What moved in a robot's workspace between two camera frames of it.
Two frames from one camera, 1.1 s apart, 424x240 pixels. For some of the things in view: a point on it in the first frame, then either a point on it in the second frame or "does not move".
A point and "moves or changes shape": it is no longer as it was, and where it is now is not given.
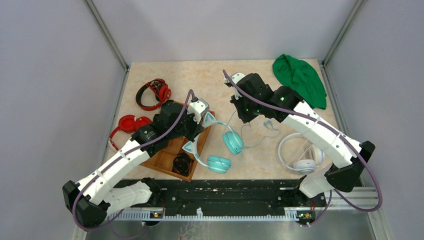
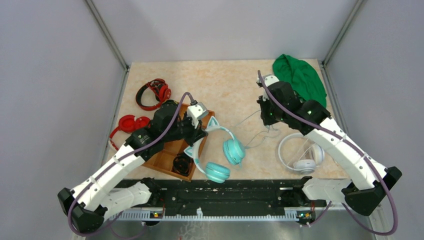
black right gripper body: [247, 110] -> [270, 114]
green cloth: [295, 72] does not move
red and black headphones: [161, 89] does not move
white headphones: [304, 166] does not move
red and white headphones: [129, 123] does not move
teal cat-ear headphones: [233, 141] moves or changes shape
